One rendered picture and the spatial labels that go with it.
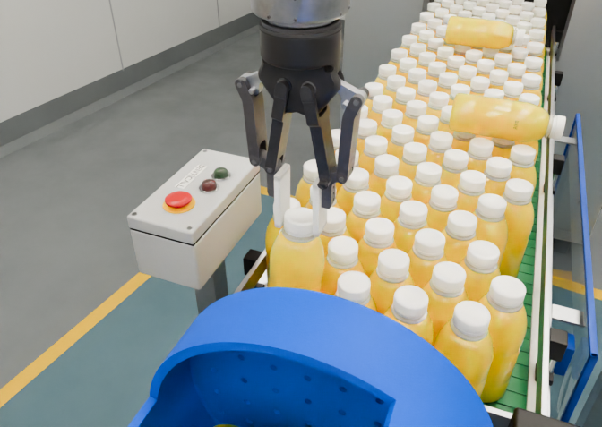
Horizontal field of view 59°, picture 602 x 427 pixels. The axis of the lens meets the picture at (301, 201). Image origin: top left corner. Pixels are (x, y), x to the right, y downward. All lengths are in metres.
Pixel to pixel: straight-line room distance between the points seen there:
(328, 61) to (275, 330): 0.24
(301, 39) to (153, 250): 0.39
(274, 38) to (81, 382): 1.68
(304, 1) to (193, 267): 0.40
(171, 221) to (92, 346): 1.44
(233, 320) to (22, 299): 2.04
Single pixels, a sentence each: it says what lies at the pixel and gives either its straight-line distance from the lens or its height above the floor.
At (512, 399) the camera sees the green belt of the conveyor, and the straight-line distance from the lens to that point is 0.80.
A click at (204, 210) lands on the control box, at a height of 1.10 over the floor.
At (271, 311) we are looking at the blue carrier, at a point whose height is 1.23.
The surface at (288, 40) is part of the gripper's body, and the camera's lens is 0.48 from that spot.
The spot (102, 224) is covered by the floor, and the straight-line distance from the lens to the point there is 2.69.
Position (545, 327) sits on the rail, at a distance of 0.79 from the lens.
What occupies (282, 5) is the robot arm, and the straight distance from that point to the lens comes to 0.47.
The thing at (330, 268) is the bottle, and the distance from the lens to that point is 0.70.
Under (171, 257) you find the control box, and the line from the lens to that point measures 0.74.
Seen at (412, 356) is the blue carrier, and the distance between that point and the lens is 0.39.
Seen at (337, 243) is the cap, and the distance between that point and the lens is 0.70.
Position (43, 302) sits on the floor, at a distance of 2.37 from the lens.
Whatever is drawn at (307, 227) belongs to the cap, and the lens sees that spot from 0.60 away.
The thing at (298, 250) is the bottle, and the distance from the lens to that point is 0.61.
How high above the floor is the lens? 1.51
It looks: 34 degrees down
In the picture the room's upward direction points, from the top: straight up
